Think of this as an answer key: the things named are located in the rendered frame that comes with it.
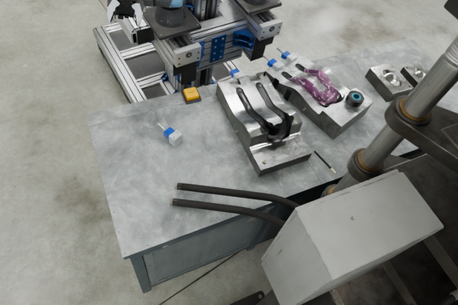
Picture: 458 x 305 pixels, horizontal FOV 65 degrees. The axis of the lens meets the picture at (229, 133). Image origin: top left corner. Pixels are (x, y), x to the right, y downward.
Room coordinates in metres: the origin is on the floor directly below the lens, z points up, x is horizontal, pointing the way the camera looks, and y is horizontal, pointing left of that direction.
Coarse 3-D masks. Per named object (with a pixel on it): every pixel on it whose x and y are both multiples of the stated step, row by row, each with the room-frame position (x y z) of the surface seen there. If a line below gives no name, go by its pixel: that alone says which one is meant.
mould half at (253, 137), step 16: (240, 80) 1.24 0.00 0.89; (256, 80) 1.26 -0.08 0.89; (224, 96) 1.12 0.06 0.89; (256, 96) 1.17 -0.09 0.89; (272, 96) 1.19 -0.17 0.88; (240, 112) 1.05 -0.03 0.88; (272, 112) 1.06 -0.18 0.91; (288, 112) 1.07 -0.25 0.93; (240, 128) 0.97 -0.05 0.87; (256, 128) 0.94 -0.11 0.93; (256, 144) 0.90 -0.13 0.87; (272, 144) 0.92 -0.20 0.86; (288, 144) 0.94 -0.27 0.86; (304, 144) 0.96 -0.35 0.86; (256, 160) 0.82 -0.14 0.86; (272, 160) 0.84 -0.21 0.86; (288, 160) 0.86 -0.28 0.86; (304, 160) 0.91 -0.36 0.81
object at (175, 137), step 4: (160, 124) 0.93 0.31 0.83; (164, 128) 0.91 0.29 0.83; (168, 128) 0.91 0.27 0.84; (164, 132) 0.88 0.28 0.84; (168, 132) 0.89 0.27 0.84; (172, 132) 0.89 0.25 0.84; (176, 132) 0.89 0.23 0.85; (180, 132) 0.89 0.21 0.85; (168, 136) 0.87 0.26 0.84; (172, 136) 0.86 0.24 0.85; (176, 136) 0.87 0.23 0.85; (180, 136) 0.87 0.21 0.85; (172, 140) 0.85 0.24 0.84; (176, 140) 0.85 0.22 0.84; (180, 140) 0.87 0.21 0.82; (172, 144) 0.85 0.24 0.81; (176, 144) 0.85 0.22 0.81
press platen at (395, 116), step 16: (400, 96) 0.67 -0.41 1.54; (384, 112) 0.65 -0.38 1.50; (400, 112) 0.61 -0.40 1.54; (432, 112) 0.64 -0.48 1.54; (448, 112) 0.65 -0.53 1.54; (400, 128) 0.59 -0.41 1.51; (416, 128) 0.58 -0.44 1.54; (432, 128) 0.59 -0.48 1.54; (448, 128) 0.60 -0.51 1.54; (416, 144) 0.56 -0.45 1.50; (432, 144) 0.54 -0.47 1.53; (448, 144) 0.55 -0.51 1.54; (448, 160) 0.52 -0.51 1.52
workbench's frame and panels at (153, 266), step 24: (312, 192) 0.84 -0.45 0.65; (240, 216) 0.60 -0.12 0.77; (288, 216) 0.82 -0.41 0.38; (192, 240) 0.51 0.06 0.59; (216, 240) 0.58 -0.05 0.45; (240, 240) 0.67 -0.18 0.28; (264, 240) 0.77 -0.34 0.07; (144, 264) 0.39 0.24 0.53; (168, 264) 0.45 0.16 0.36; (192, 264) 0.52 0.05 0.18; (144, 288) 0.37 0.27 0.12
